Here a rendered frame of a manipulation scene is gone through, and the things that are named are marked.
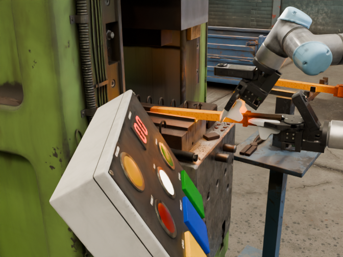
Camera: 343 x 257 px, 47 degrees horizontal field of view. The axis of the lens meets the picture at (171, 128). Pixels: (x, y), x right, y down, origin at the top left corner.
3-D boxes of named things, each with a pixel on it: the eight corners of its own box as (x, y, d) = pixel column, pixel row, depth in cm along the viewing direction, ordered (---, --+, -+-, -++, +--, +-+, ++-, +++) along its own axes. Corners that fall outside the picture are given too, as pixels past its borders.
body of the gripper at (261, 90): (254, 112, 108) (279, 77, 102) (228, 95, 110) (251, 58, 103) (261, 104, 114) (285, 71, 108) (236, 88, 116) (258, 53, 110)
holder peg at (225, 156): (229, 160, 124) (230, 153, 123) (227, 164, 121) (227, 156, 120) (217, 158, 125) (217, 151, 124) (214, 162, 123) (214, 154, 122)
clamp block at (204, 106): (217, 121, 140) (218, 103, 137) (209, 129, 133) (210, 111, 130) (186, 117, 145) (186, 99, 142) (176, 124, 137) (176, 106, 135)
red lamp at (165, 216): (182, 225, 57) (182, 199, 55) (168, 243, 53) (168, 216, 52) (163, 220, 58) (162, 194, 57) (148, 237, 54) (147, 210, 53)
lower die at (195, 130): (205, 133, 130) (206, 108, 127) (181, 157, 113) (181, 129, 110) (98, 116, 146) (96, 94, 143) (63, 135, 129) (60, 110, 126)
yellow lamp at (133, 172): (151, 180, 54) (150, 151, 53) (135, 196, 50) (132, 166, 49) (131, 176, 56) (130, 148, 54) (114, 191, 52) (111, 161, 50)
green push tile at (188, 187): (202, 196, 81) (184, 168, 78) (205, 217, 74) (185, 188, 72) (194, 200, 81) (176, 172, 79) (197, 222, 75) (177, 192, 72)
